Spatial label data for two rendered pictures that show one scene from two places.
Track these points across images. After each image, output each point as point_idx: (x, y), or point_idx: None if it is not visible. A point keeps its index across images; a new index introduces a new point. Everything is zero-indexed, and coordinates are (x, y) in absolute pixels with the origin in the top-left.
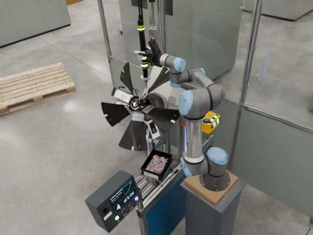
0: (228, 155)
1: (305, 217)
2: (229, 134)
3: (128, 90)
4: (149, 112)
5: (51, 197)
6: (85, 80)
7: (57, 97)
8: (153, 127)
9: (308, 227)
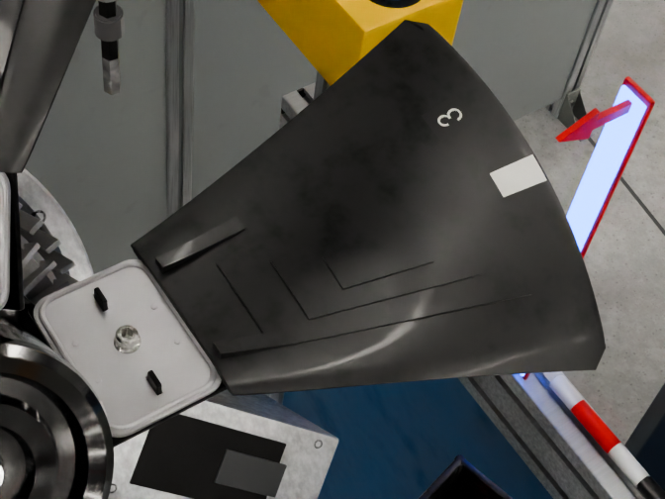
0: (153, 178)
1: (533, 121)
2: (134, 41)
3: None
4: (229, 358)
5: None
6: None
7: None
8: (214, 466)
9: (583, 141)
